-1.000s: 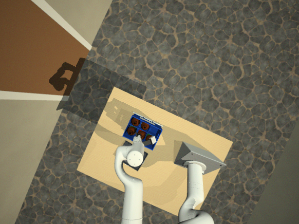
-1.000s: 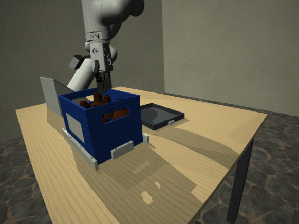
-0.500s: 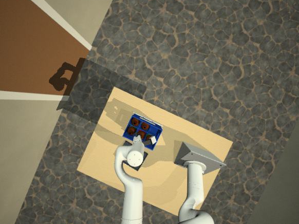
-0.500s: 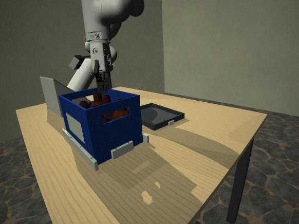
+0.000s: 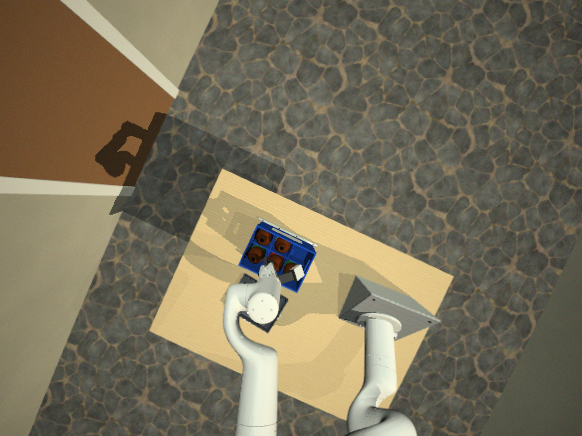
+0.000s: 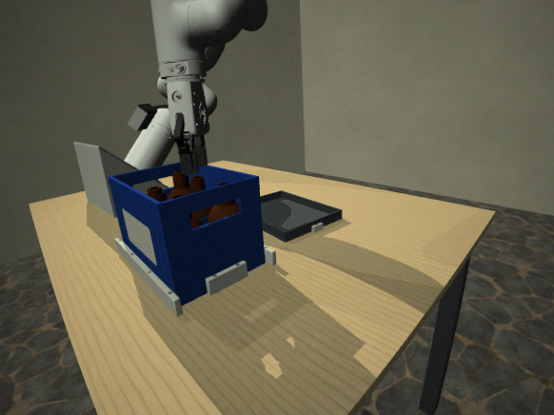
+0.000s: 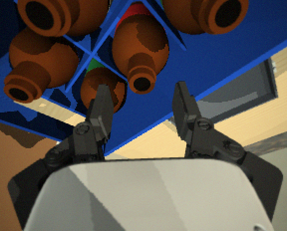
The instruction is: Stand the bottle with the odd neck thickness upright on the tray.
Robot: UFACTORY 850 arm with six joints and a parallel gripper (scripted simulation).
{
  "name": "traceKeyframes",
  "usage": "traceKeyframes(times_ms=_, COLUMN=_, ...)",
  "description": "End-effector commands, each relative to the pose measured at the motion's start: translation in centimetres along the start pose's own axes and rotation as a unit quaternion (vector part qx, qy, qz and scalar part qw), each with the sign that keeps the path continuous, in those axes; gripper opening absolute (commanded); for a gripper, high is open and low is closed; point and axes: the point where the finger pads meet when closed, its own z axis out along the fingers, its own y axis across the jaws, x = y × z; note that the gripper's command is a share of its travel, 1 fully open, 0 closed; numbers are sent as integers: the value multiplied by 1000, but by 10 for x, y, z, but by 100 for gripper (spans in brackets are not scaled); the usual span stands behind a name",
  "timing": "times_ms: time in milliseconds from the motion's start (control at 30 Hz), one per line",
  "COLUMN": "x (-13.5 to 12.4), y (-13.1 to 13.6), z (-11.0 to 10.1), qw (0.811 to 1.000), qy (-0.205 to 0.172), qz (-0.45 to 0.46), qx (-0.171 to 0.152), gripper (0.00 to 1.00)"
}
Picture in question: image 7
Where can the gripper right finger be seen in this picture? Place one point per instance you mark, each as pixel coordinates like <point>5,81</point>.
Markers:
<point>202,139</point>

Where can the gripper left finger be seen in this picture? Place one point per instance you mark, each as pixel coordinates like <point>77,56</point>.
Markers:
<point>83,145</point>

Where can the dark blue crate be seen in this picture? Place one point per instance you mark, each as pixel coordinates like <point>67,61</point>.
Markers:
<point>205,62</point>

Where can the grey shallow tray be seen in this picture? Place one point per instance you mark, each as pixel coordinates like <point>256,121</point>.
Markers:
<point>253,88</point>

